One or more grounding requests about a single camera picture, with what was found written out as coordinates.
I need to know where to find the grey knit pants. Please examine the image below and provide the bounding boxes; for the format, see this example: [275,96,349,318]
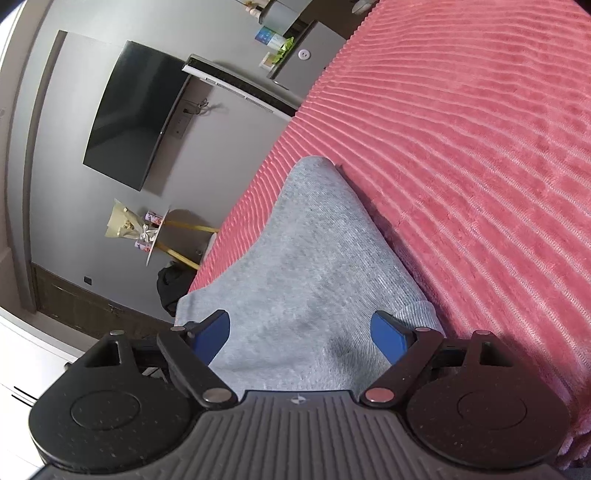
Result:
[175,157,441,394]

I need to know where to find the black bag on floor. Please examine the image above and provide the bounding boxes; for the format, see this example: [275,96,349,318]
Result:
[156,262,197,317]

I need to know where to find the white round side table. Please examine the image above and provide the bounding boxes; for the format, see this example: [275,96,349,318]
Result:
[144,207,219,271]

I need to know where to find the dark wooden door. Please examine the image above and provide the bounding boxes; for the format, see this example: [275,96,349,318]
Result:
[31,263,172,339]

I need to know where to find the cream flower bouquet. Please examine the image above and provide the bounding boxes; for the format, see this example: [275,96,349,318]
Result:
[105,199,148,240]

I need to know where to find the pink ribbed bed blanket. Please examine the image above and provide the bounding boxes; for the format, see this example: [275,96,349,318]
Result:
[193,0,590,467]

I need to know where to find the white tower heater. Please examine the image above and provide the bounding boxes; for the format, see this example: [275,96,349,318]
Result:
[182,55,297,121]

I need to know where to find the small grey fridge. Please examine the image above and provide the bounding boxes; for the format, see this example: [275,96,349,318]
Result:
[267,21,346,100]

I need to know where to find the blue white box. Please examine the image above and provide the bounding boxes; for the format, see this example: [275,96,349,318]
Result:
[256,27,276,45]

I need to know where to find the grey vanity desk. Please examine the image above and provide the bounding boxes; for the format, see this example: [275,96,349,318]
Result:
[259,0,321,37]

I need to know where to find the black wall television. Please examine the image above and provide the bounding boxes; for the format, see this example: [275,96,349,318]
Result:
[83,41,189,191]

